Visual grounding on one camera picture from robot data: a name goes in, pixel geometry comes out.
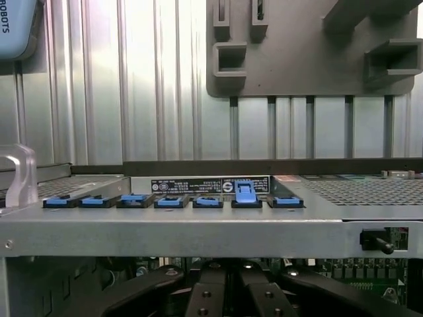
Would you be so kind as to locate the grey metal PC case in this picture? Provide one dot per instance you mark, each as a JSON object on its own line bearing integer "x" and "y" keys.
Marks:
{"x": 198, "y": 237}

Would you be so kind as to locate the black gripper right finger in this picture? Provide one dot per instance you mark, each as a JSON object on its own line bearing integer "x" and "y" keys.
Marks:
{"x": 269, "y": 297}

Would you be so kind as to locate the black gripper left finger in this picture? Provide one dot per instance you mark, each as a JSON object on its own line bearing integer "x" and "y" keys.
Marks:
{"x": 206, "y": 297}

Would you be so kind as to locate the green motherboard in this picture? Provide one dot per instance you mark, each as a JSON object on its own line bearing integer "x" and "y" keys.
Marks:
{"x": 363, "y": 274}

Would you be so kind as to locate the grey plastic parts rack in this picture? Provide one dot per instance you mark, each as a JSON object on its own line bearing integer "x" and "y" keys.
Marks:
{"x": 297, "y": 66}

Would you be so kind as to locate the black case label sticker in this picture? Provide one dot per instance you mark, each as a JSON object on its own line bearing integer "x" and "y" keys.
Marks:
{"x": 198, "y": 186}

